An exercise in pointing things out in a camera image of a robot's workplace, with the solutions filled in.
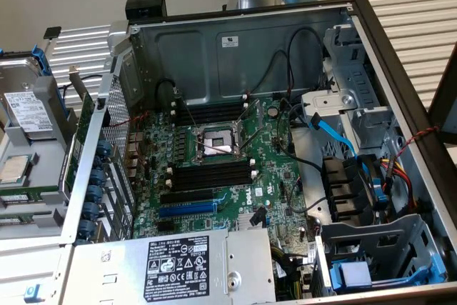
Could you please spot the CPU socket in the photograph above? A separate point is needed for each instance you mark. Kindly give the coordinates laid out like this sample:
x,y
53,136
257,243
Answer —
x,y
218,139

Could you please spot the socket locking lever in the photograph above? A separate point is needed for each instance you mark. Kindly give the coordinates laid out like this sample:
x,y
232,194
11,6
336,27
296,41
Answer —
x,y
251,139
188,112

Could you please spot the coin cell battery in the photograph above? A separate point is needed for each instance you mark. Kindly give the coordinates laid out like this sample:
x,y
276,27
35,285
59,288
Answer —
x,y
273,111

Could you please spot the green motherboard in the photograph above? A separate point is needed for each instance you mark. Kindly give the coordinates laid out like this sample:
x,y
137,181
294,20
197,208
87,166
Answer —
x,y
275,176

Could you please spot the long black expansion slot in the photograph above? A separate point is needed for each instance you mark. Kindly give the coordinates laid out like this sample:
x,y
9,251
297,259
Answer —
x,y
185,197

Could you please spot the open grey PC case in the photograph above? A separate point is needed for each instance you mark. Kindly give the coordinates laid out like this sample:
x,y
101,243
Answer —
x,y
200,55

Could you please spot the blue expansion slot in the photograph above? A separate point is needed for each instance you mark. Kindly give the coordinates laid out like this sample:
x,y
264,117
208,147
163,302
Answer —
x,y
185,209

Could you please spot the silver chipset heat sink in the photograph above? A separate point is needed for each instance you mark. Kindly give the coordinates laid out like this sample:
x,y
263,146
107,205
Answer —
x,y
244,224

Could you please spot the white case label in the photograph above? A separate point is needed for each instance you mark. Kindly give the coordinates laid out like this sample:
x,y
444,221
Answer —
x,y
230,41

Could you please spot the silver rear port block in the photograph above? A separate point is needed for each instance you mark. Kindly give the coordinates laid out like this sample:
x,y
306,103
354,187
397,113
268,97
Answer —
x,y
135,155

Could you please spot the short black expansion slot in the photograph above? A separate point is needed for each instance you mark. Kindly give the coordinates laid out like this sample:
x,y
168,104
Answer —
x,y
166,226

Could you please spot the blue card clip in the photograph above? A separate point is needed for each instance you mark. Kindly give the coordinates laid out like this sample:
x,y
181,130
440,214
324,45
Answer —
x,y
91,210
86,229
97,177
103,148
95,193

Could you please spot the black fan shroud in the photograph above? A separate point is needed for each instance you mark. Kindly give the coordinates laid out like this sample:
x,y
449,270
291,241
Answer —
x,y
342,187

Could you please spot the tall grey metal disk bay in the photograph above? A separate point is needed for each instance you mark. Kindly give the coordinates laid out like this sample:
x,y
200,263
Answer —
x,y
357,83

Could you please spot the black power supply label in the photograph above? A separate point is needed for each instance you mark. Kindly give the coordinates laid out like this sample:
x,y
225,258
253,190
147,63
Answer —
x,y
176,269

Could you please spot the green graphics card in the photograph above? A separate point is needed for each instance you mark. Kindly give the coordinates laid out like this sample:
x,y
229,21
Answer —
x,y
84,119

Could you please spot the silver power supply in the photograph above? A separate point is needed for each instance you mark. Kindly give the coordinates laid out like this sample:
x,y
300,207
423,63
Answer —
x,y
118,269

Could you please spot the grey parts rack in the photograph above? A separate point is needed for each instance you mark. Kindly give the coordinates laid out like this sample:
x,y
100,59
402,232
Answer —
x,y
46,162

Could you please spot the low grey metal disk bay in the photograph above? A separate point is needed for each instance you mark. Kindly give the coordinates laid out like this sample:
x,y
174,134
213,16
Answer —
x,y
385,237

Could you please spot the blue disk carrier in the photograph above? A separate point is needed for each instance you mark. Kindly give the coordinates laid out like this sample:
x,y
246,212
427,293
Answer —
x,y
353,274

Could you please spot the silver CPU chip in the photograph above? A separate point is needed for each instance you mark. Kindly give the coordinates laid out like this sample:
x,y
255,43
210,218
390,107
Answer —
x,y
13,169

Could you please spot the silver hard disk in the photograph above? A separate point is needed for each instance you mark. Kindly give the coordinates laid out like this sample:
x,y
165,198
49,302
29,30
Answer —
x,y
18,76

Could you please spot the blue case latch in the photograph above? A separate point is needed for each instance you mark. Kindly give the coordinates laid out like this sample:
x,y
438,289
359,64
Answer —
x,y
33,292

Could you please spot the black camera box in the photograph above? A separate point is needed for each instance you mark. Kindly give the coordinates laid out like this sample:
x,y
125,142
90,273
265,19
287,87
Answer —
x,y
146,5

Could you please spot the small black bracket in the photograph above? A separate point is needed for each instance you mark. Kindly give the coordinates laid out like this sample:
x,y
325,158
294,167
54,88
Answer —
x,y
52,32

